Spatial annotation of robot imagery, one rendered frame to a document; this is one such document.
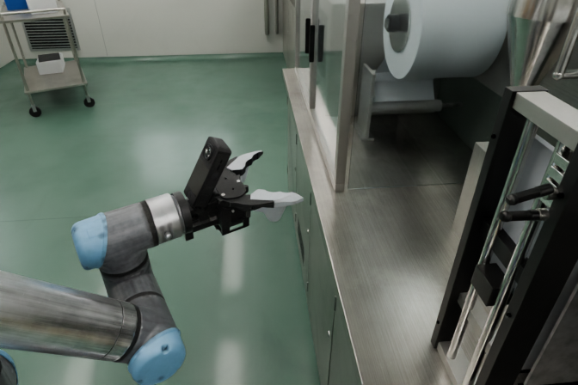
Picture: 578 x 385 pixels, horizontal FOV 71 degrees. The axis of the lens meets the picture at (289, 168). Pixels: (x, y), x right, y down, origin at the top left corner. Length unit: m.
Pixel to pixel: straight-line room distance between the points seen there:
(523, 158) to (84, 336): 0.59
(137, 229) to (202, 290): 1.59
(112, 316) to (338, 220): 0.74
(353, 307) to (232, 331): 1.15
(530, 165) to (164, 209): 0.53
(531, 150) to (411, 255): 0.55
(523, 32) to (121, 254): 0.81
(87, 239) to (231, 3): 5.13
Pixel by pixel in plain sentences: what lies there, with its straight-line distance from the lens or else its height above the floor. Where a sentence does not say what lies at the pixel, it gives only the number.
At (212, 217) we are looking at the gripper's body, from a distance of 0.71.
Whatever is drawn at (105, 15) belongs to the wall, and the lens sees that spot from 5.93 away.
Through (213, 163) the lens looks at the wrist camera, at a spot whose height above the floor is 1.31.
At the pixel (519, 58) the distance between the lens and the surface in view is 0.95.
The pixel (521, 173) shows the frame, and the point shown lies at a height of 1.34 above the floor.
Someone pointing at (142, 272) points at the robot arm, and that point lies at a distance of 0.70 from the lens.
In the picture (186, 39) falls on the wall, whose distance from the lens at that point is 5.78.
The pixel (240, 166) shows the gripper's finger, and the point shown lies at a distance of 0.74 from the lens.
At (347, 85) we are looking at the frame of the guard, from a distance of 1.11.
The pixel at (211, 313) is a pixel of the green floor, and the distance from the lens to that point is 2.12.
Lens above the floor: 1.63
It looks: 32 degrees down
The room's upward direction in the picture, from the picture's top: straight up
